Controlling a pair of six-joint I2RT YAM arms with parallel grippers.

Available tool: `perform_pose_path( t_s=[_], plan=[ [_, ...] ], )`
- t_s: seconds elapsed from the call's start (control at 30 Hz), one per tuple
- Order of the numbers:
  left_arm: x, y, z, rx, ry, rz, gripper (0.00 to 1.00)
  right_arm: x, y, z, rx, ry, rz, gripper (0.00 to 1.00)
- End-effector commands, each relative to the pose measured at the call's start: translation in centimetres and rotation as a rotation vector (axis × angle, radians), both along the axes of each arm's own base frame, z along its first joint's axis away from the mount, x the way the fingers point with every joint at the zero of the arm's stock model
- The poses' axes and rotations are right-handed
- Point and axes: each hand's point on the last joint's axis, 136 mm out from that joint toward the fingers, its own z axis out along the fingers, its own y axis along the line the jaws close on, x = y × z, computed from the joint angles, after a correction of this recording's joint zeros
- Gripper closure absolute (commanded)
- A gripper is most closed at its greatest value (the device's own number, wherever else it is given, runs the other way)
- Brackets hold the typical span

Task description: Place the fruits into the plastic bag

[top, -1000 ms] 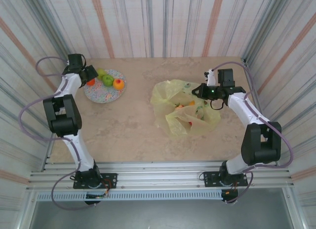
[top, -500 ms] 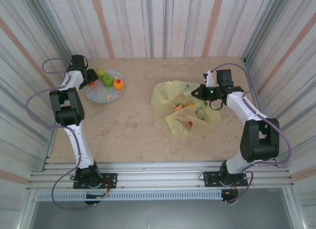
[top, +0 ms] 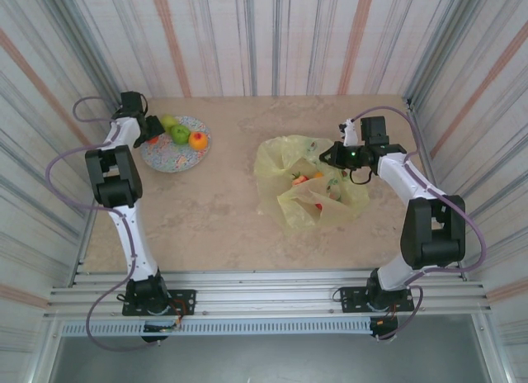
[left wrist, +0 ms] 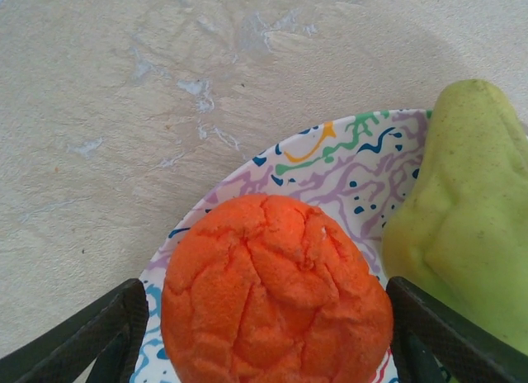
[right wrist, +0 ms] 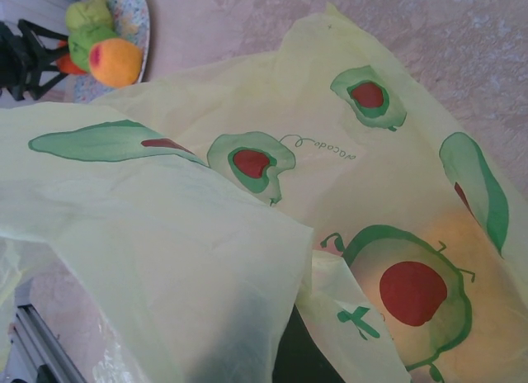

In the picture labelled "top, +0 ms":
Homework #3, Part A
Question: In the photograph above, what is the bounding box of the aluminium rail frame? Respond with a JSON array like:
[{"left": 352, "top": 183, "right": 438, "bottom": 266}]
[{"left": 43, "top": 268, "right": 494, "bottom": 319}]

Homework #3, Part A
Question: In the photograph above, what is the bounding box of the colourful patterned round plate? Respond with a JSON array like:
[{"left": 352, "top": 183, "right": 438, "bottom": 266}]
[{"left": 139, "top": 115, "right": 212, "bottom": 175}]

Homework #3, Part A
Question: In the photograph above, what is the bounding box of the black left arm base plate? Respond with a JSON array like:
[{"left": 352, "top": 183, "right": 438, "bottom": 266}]
[{"left": 121, "top": 288, "right": 197, "bottom": 317}]

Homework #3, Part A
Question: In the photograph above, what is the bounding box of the grey slotted cable duct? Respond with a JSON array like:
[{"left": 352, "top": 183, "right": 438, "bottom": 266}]
[{"left": 60, "top": 319, "right": 373, "bottom": 338}]

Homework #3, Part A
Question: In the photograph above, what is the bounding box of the green apple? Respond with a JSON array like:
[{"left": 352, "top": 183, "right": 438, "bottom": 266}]
[{"left": 170, "top": 125, "right": 192, "bottom": 146}]

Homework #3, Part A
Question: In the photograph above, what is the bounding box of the orange red round fruit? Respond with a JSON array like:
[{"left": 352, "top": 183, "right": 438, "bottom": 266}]
[{"left": 188, "top": 130, "right": 209, "bottom": 151}]

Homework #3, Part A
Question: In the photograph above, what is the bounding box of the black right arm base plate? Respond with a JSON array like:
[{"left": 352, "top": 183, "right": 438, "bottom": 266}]
[{"left": 337, "top": 286, "right": 415, "bottom": 314}]

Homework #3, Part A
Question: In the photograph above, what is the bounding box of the yellow plastic bag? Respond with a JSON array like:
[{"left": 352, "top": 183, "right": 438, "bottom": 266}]
[{"left": 253, "top": 134, "right": 370, "bottom": 232}]

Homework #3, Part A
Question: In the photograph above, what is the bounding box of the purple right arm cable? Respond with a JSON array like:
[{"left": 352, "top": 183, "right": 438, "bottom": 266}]
[{"left": 356, "top": 105, "right": 489, "bottom": 342}]

